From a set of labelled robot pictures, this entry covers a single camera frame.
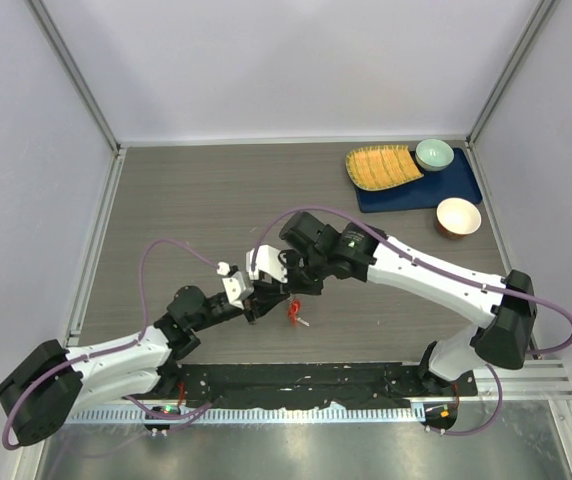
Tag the dark blue tray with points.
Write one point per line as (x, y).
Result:
(456, 180)

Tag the aluminium frame post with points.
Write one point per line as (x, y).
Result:
(534, 26)
(52, 34)

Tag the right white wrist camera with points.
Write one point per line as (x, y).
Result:
(265, 263)

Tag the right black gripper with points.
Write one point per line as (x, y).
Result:
(292, 285)

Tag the yellow woven bamboo plate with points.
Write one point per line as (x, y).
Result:
(383, 167)

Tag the white slotted cable duct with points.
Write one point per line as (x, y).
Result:
(128, 413)

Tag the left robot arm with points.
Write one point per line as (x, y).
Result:
(54, 382)

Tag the left aluminium frame post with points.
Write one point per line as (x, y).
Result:
(52, 34)

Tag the light green bowl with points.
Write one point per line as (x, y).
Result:
(434, 155)

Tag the brown white bowl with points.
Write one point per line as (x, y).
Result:
(457, 217)

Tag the right aluminium frame post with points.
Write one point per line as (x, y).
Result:
(534, 26)

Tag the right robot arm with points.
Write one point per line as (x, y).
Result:
(499, 308)

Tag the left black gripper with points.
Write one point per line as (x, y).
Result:
(263, 299)

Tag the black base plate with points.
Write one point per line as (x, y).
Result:
(300, 386)

